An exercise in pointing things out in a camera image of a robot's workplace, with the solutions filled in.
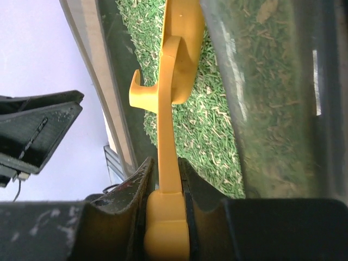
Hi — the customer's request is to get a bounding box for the yellow litter scoop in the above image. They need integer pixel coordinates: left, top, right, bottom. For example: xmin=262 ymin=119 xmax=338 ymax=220
xmin=129 ymin=1 xmax=204 ymax=260

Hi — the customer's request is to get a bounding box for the dark grey litter box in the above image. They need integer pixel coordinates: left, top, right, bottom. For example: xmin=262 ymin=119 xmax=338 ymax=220
xmin=61 ymin=1 xmax=347 ymax=202

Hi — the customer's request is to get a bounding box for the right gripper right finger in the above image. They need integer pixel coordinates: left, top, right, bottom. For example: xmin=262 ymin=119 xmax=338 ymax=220
xmin=178 ymin=158 xmax=347 ymax=260

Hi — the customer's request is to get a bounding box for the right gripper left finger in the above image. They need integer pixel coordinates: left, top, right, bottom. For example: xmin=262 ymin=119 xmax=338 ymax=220
xmin=1 ymin=158 xmax=154 ymax=260

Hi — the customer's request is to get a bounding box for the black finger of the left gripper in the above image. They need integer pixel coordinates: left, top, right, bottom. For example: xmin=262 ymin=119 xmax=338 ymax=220
xmin=1 ymin=90 xmax=84 ymax=188

